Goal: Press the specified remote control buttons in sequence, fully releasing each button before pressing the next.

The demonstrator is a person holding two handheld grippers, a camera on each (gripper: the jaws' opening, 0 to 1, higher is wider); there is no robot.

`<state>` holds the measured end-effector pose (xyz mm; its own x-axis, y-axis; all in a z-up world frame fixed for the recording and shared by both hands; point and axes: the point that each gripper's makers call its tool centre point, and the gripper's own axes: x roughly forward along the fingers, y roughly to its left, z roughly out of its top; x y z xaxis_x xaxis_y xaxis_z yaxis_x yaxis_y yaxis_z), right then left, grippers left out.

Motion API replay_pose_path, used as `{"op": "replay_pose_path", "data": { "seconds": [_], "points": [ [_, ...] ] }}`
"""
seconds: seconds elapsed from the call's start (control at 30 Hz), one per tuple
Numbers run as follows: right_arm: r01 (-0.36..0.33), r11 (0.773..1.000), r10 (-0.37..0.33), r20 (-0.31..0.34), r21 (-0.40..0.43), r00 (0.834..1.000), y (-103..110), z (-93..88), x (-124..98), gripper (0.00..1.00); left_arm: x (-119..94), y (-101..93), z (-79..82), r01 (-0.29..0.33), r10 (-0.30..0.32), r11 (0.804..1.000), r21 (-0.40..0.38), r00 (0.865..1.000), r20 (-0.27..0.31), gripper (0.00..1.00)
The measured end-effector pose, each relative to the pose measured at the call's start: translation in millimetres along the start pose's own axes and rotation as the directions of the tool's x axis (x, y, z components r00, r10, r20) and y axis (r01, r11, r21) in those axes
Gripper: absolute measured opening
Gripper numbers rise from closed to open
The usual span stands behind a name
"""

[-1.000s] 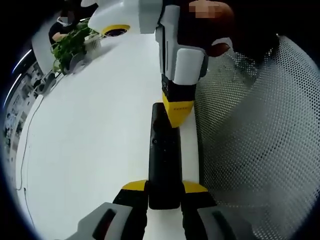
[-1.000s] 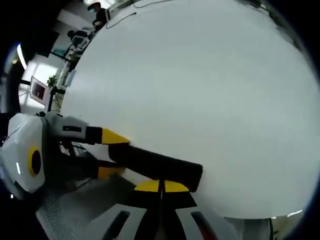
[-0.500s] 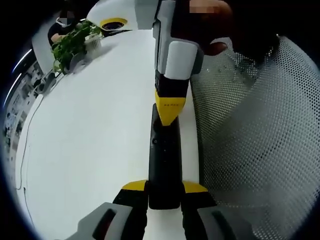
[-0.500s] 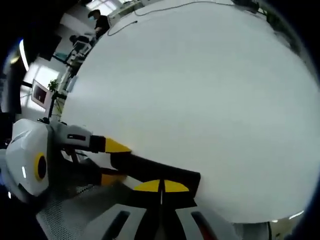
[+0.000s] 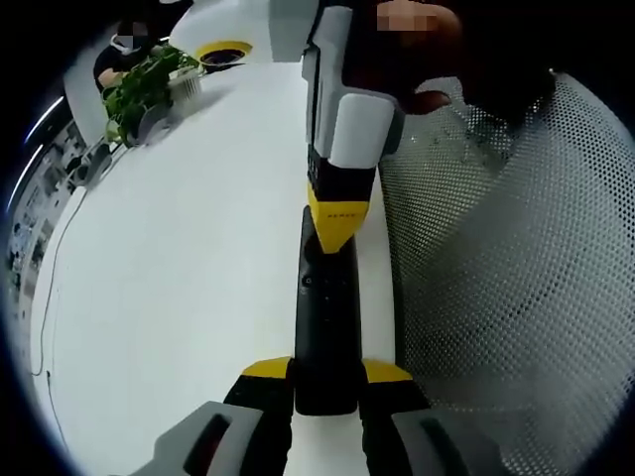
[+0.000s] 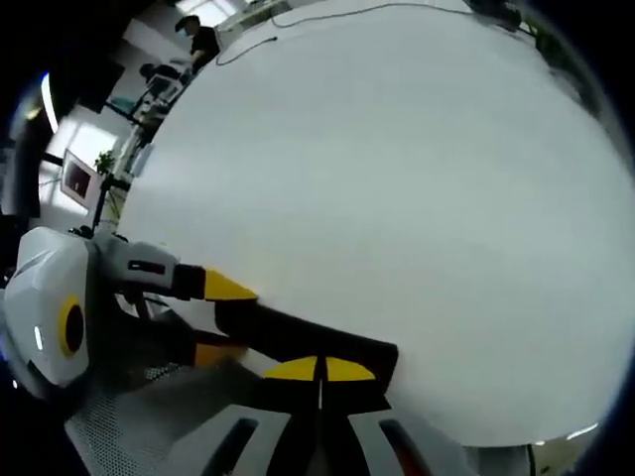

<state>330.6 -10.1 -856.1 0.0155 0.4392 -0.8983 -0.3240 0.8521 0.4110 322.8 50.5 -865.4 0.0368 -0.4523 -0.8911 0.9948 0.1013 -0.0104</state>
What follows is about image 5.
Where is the grey neck headset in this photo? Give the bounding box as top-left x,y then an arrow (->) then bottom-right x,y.
67,145 -> 114,188
135,102 -> 174,139

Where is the black cable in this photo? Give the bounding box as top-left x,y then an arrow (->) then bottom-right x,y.
28,186 -> 86,379

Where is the black remote control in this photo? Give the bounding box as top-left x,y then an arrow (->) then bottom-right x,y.
293,205 -> 362,417

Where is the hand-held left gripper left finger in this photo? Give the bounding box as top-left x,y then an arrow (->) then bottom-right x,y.
148,355 -> 294,476

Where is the green potted plant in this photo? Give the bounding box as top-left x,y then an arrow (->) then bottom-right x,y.
101,43 -> 202,148

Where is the person's right hand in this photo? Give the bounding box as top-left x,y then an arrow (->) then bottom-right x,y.
376,0 -> 465,116

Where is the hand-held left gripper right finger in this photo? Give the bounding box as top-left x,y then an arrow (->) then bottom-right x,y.
359,357 -> 497,476

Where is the white mesh chair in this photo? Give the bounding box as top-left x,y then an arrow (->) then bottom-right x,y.
380,72 -> 635,476

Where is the white plant pot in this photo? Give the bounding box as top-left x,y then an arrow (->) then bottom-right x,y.
167,67 -> 203,102

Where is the yellow rimmed black bowl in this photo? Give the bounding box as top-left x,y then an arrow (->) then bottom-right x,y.
193,38 -> 254,69

